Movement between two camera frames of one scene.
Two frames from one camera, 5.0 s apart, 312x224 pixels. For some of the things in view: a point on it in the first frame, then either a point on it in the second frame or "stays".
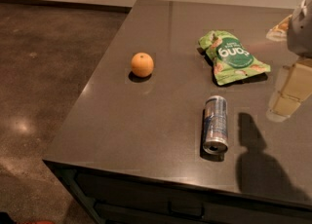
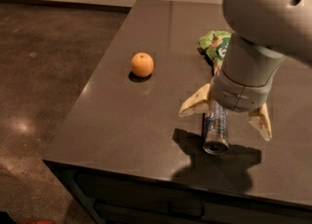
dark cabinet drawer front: x=120 y=198 stays
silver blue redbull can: x=215 y=125 stays
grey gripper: x=300 y=31 -> x=240 y=96
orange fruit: x=141 y=64 stays
